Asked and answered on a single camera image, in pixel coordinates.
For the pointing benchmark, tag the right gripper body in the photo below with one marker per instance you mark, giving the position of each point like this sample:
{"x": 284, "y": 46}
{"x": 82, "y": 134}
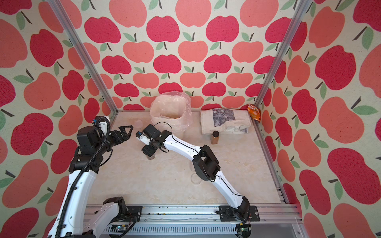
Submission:
{"x": 151, "y": 148}

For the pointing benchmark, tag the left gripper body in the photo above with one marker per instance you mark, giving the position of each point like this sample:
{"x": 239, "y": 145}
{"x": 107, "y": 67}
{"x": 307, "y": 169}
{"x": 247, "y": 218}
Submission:
{"x": 114, "y": 139}

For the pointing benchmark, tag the clear tea jar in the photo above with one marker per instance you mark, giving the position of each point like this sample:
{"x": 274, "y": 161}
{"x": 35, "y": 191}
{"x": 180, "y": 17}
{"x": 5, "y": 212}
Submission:
{"x": 138, "y": 125}
{"x": 150, "y": 157}

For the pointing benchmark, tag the clear jar lid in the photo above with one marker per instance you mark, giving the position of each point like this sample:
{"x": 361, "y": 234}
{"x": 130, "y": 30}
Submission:
{"x": 195, "y": 179}

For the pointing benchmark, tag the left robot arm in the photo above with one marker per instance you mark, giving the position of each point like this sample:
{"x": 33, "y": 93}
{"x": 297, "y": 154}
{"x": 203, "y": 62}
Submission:
{"x": 94, "y": 141}

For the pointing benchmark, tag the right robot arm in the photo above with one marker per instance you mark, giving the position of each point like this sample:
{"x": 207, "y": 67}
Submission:
{"x": 205, "y": 164}

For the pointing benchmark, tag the clear plastic bin liner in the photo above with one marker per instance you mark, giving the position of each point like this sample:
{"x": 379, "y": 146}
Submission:
{"x": 171, "y": 113}

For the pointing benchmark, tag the brown bottle black cap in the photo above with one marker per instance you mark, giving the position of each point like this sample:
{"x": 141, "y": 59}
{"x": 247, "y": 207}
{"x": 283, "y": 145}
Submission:
{"x": 215, "y": 137}

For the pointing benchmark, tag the folded printed tote bag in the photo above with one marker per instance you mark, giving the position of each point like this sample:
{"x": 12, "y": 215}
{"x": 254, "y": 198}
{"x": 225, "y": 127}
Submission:
{"x": 225, "y": 121}

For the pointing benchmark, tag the orange snack packet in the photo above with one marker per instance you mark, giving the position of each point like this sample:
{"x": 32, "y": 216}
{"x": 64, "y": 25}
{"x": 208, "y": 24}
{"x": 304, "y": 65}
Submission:
{"x": 254, "y": 112}

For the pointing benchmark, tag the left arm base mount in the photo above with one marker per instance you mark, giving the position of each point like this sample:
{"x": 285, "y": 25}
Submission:
{"x": 130, "y": 213}

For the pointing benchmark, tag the left aluminium frame post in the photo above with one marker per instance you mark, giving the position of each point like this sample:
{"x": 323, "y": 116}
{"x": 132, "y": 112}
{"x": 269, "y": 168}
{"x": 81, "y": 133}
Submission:
{"x": 65, "y": 21}

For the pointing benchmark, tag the aluminium frame post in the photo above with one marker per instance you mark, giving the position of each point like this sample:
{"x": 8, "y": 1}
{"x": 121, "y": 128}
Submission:
{"x": 284, "y": 47}
{"x": 65, "y": 21}

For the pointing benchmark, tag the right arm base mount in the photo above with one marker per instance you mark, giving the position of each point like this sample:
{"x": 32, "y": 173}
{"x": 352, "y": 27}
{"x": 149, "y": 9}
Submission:
{"x": 229, "y": 214}

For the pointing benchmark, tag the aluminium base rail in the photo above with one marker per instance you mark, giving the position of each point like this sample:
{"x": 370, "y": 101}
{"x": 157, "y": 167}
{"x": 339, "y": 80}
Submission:
{"x": 201, "y": 219}

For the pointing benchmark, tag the right aluminium frame post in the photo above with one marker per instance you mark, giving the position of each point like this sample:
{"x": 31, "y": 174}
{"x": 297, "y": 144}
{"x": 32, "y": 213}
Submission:
{"x": 284, "y": 47}

